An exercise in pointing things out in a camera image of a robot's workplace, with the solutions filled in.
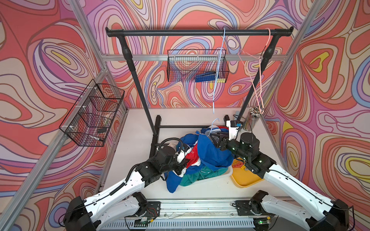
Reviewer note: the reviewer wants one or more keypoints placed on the black wire basket left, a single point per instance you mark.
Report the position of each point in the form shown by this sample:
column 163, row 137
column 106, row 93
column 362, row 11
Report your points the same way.
column 89, row 121

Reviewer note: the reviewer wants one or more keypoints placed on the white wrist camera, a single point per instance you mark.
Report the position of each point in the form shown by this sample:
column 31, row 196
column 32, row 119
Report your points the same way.
column 183, row 151
column 233, row 128

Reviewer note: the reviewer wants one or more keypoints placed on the red clothespin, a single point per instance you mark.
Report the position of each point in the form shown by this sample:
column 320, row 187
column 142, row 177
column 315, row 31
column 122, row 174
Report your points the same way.
column 238, row 164

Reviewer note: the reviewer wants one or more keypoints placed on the blue red white jacket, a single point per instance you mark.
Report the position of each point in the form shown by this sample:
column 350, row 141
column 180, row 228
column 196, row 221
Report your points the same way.
column 205, row 161

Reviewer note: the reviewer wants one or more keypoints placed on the blue object in back basket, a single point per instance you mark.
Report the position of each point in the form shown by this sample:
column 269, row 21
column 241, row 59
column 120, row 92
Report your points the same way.
column 205, row 77

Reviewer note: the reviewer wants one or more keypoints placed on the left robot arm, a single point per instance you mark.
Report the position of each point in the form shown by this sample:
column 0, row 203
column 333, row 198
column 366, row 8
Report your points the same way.
column 124, row 198

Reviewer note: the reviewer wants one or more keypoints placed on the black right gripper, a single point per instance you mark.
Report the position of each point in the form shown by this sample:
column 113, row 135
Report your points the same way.
column 223, row 145

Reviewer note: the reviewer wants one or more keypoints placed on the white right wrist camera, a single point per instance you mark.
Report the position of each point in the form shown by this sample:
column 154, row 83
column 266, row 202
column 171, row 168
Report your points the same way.
column 233, row 128

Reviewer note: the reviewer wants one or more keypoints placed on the pink plastic hanger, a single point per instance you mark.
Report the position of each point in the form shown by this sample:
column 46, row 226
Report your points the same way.
column 257, row 88

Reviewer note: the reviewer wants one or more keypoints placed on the cup of pencils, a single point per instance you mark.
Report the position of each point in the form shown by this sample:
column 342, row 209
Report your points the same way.
column 252, row 117

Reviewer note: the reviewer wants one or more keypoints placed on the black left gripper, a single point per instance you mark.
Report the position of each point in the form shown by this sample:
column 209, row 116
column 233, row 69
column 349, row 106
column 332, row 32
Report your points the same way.
column 181, row 166

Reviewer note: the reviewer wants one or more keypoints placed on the black clothes rack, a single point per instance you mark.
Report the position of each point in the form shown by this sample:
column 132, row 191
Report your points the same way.
column 121, row 34

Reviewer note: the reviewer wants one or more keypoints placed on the pink patterned kids jacket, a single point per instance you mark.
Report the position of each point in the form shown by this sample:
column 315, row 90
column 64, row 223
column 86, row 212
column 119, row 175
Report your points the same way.
column 176, row 145

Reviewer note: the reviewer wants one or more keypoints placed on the yellow plastic tray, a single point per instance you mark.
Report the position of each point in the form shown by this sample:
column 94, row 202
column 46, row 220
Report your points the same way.
column 244, row 178

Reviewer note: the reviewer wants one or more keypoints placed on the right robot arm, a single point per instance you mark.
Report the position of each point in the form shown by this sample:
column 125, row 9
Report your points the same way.
column 314, row 211

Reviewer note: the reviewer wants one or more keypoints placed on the light blue hanger green jacket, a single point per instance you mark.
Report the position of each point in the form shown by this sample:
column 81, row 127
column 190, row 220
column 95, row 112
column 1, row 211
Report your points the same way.
column 217, row 70

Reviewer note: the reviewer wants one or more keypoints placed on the black wire basket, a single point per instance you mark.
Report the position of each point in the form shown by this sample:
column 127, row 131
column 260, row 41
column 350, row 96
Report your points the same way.
column 89, row 121
column 184, row 64

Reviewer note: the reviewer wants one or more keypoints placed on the black wire basket back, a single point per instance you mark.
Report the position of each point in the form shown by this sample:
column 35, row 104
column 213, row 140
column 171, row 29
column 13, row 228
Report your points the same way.
column 184, row 64

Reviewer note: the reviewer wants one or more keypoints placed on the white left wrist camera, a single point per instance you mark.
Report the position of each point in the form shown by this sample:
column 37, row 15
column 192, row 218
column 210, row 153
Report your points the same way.
column 183, row 151

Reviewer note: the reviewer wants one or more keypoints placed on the green kids jacket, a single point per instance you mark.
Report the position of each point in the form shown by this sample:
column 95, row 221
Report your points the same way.
column 202, row 174

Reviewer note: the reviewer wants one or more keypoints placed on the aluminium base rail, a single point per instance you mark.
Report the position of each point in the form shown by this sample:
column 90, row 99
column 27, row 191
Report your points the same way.
column 201, row 215

